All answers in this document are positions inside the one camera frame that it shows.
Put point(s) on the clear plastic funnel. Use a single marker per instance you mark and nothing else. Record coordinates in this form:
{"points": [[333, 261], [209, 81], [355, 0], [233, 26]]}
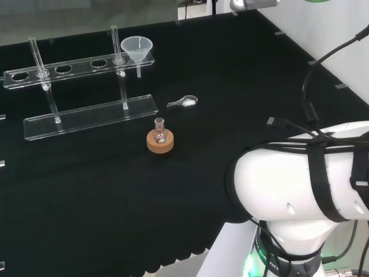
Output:
{"points": [[136, 46]]}

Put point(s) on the clear glass weighing funnel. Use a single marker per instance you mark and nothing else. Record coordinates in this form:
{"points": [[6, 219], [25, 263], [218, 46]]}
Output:
{"points": [[186, 101]]}

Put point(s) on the clear acrylic funnel stand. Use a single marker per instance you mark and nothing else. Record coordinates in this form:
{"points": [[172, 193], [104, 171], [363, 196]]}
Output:
{"points": [[86, 118]]}

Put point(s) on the small round-bottom glass flask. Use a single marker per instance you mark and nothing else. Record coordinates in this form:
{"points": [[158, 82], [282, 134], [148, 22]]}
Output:
{"points": [[160, 135]]}

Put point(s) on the black bench cloth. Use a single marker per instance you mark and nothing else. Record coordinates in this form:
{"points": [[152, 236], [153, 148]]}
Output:
{"points": [[115, 202]]}

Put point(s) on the black tripod pole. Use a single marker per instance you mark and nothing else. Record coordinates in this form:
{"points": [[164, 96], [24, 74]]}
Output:
{"points": [[214, 6]]}

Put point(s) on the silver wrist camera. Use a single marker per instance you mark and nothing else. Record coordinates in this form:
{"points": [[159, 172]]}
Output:
{"points": [[256, 3]]}

